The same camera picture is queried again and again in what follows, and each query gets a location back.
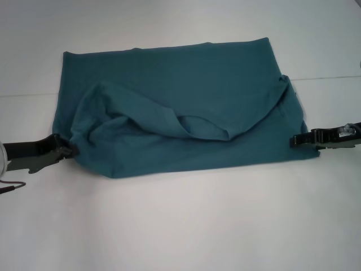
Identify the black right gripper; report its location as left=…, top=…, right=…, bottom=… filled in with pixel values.
left=289, top=121, right=361, bottom=149

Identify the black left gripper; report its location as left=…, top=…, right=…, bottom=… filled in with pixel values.
left=5, top=133, right=80, bottom=174

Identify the teal FREE print t-shirt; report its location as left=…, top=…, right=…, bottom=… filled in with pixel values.
left=52, top=37, right=321, bottom=181

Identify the silver cable connector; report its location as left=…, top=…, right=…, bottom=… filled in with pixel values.
left=339, top=123, right=356, bottom=137

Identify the dark left arm cable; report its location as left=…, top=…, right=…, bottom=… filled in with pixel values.
left=0, top=180, right=27, bottom=195

